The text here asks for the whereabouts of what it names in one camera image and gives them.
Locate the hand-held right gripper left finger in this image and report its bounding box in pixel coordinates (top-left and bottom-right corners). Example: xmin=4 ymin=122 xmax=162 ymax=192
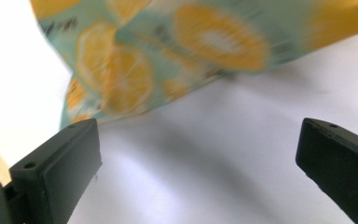
xmin=8 ymin=118 xmax=103 ymax=224

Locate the lemon print fabric bag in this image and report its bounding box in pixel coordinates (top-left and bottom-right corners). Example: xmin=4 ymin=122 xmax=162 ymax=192
xmin=29 ymin=0 xmax=358 ymax=130

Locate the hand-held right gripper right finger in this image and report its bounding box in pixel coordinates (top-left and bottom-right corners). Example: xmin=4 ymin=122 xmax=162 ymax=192
xmin=296 ymin=117 xmax=358 ymax=224

